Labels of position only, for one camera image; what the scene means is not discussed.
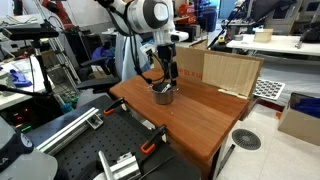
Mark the black box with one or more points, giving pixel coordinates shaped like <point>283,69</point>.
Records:
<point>193,31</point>

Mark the black camera tripod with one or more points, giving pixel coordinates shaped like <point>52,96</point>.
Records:
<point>40,63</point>

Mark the white work table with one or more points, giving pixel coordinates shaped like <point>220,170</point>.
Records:
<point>276,44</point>

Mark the round floor drain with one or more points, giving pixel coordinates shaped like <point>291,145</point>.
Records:
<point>246,139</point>

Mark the black office chair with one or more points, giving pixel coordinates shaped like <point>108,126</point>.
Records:
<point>96,83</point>

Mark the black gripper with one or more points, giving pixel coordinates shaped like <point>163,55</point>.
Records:
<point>166,53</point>

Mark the black bag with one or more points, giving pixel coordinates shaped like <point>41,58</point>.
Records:
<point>310,35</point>

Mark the white desk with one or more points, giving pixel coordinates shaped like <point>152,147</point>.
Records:
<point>10,100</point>

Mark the aluminium extrusion rail with bracket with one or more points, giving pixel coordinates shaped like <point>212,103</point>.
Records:
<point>126,166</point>

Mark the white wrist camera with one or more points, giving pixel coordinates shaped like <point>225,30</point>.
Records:
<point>178,36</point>

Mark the long aluminium extrusion rail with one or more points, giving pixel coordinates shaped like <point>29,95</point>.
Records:
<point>66,131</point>

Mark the red robot arm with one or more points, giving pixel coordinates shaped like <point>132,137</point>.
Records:
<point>61,11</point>

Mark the small wooden box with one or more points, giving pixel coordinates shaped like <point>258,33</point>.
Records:
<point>263,35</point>

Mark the black orange bar clamp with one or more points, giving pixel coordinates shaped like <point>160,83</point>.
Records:
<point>113,107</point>
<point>151,141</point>

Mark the black and white marker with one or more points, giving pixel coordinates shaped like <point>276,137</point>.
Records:
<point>166,88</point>

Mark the red cola pack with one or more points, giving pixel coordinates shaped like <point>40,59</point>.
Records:
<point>188,15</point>

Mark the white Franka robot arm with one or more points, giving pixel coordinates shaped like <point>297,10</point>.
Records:
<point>146,15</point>

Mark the checkered calibration board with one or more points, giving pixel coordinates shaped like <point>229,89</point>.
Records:
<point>269,89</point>

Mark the purple blue cloth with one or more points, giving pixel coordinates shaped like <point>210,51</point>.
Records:
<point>101,52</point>

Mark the small steel pot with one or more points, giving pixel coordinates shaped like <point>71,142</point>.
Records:
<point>163,99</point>

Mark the dark table leg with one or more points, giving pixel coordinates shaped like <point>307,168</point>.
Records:
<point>226,158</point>

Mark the open cardboard box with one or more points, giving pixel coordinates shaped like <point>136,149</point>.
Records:
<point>296,128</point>

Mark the brown cardboard panel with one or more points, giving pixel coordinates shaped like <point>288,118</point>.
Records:
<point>226,73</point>

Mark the black computer case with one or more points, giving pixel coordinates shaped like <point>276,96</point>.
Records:
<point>40,113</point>

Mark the silver metal rack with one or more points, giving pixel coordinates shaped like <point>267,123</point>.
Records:
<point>61,56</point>

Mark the black stereo camera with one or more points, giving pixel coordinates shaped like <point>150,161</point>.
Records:
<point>30,33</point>

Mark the black perforated breadboard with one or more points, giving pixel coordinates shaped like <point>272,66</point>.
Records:
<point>110,136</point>

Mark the blue item in box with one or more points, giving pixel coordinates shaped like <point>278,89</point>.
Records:
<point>308,106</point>

